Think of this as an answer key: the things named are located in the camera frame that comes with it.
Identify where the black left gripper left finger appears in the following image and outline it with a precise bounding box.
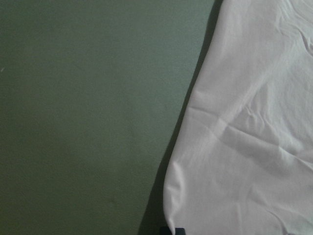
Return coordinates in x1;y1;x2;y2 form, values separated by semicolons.
159;226;170;235

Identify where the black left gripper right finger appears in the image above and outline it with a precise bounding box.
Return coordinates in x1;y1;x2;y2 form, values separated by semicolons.
175;228;185;235

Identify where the pink Snoopy t-shirt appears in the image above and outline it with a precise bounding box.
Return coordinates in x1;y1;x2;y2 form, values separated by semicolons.
163;0;313;235

